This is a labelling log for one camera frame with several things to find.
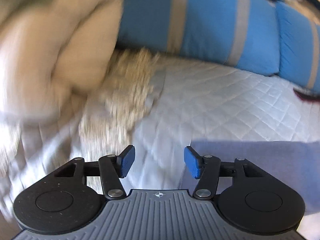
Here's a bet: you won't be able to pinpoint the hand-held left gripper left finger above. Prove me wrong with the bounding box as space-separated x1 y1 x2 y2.
54 144 137 200

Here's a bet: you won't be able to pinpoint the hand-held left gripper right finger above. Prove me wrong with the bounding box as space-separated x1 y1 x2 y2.
184 145 267 200

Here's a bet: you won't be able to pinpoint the beige comforter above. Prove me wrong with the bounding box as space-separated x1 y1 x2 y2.
0 0 125 120

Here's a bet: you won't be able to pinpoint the blue grey-striped pillow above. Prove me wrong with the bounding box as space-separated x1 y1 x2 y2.
117 0 280 77
275 1 320 94

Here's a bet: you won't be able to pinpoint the grey quilted bedspread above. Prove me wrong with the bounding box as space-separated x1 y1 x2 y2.
0 47 320 230

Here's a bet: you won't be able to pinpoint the black belt with pink edge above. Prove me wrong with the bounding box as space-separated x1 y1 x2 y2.
292 86 320 103

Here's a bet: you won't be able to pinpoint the blue-grey pants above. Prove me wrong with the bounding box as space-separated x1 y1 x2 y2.
175 140 320 215

